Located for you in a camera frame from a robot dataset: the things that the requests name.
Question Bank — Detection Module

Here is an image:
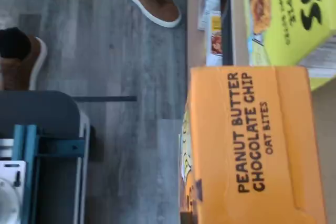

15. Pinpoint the white mounting plate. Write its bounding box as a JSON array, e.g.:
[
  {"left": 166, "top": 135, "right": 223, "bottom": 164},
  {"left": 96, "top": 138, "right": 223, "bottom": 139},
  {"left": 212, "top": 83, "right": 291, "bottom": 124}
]
[{"left": 0, "top": 160, "right": 27, "bottom": 190}]

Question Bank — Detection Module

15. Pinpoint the brown shoe with white sole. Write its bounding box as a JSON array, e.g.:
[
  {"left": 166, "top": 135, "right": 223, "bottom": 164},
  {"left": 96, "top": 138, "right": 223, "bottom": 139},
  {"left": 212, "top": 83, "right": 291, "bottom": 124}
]
[
  {"left": 111, "top": 0, "right": 182, "bottom": 28},
  {"left": 0, "top": 34, "right": 48, "bottom": 91}
]

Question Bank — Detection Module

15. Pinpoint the black metal shelf beam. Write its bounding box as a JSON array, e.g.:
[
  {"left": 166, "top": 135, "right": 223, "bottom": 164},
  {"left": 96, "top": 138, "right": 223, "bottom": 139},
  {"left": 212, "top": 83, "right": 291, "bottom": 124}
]
[{"left": 219, "top": 0, "right": 232, "bottom": 67}]

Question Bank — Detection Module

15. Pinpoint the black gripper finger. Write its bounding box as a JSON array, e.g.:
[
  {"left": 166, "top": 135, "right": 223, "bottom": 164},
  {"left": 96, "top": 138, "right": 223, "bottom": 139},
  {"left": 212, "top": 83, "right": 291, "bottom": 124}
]
[{"left": 180, "top": 211, "right": 198, "bottom": 224}]

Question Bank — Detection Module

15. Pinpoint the blue metal frame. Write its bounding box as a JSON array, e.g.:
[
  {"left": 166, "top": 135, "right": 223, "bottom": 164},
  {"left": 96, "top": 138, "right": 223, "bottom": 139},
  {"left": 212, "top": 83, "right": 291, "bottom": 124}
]
[{"left": 13, "top": 124, "right": 87, "bottom": 224}]

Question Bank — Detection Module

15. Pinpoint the orange Bobo's peanut butter box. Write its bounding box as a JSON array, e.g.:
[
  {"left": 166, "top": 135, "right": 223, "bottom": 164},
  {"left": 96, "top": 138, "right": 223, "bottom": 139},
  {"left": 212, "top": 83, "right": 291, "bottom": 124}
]
[{"left": 178, "top": 65, "right": 328, "bottom": 224}]

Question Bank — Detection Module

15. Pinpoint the green Bobo's apple pie box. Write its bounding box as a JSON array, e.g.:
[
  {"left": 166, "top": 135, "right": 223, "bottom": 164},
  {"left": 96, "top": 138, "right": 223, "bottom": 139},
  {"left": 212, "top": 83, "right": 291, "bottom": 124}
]
[{"left": 246, "top": 0, "right": 336, "bottom": 91}]

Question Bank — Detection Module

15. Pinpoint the white carton with colourful print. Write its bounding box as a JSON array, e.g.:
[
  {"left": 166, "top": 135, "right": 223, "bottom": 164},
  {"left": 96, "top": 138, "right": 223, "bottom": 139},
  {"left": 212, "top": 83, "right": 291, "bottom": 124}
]
[
  {"left": 198, "top": 0, "right": 223, "bottom": 31},
  {"left": 206, "top": 10, "right": 224, "bottom": 67}
]

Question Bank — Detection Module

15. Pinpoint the grey cart with blue frame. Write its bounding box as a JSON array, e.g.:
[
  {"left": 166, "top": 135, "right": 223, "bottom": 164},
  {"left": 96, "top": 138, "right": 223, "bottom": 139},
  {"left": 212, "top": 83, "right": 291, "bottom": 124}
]
[{"left": 0, "top": 90, "right": 91, "bottom": 224}]

